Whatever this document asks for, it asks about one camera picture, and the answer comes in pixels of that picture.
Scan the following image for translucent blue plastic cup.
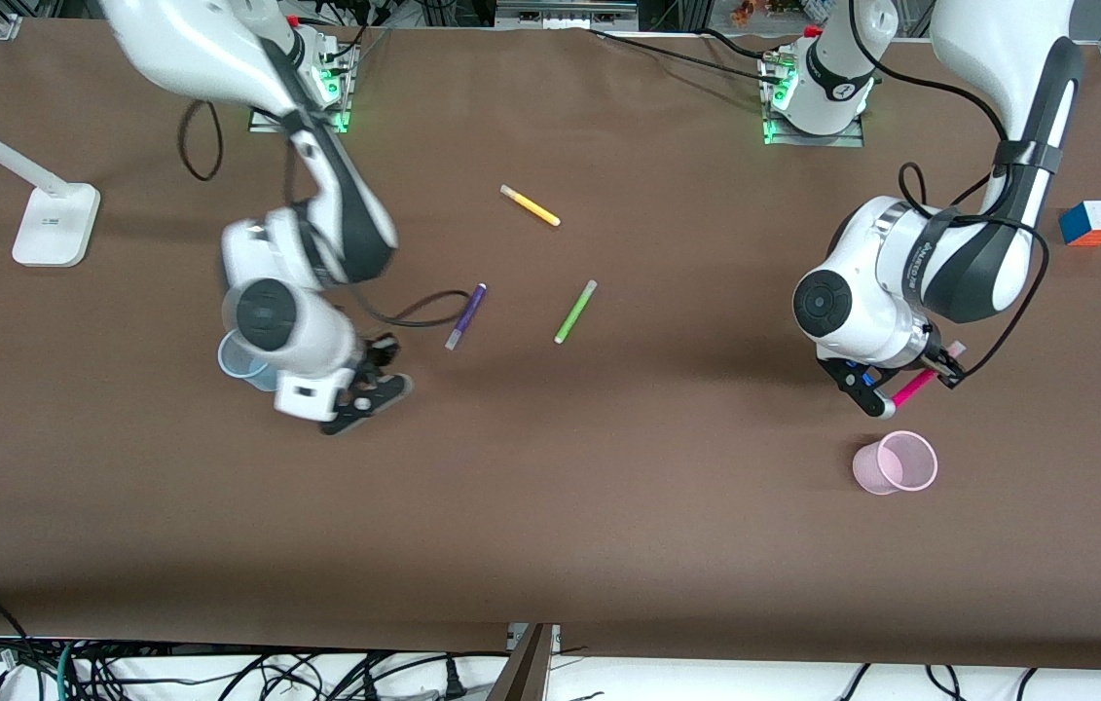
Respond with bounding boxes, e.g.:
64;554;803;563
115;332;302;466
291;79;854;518
217;329;278;392

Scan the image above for purple marker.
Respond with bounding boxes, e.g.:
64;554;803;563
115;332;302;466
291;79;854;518
444;282;488;351

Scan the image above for translucent pink plastic cup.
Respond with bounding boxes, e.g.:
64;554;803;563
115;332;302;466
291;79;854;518
852;430;939;496

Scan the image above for green marker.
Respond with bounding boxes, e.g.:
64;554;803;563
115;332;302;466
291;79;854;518
553;279;599;345

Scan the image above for grey metal box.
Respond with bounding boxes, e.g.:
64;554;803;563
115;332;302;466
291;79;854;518
496;0;639;30

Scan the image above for yellow marker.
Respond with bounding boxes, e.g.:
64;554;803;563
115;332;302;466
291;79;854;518
499;184;562;228

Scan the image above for pink marker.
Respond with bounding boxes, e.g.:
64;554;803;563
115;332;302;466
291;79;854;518
889;341;968;410

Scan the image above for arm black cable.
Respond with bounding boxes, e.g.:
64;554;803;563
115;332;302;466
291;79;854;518
178;97;473;329
847;0;1052;381

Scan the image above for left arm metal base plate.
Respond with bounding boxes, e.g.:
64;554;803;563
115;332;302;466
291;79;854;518
759;49;867;149

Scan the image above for grey metal frame strut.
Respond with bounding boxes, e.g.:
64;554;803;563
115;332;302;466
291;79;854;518
485;623;563;701

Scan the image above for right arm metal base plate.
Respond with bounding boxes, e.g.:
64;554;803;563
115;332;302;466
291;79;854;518
248;44;356;134

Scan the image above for black cable across table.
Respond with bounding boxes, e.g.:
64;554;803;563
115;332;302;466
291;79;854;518
589;27;775;84

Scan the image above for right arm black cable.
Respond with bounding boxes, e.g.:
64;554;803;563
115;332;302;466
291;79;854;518
178;97;473;329

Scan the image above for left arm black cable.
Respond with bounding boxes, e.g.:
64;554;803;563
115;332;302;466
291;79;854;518
847;0;1052;381

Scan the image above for white desk lamp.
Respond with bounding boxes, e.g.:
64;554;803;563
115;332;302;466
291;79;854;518
0;95;102;268

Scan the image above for colourful puzzle cube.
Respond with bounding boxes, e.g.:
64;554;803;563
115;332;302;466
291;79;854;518
1058;200;1101;247

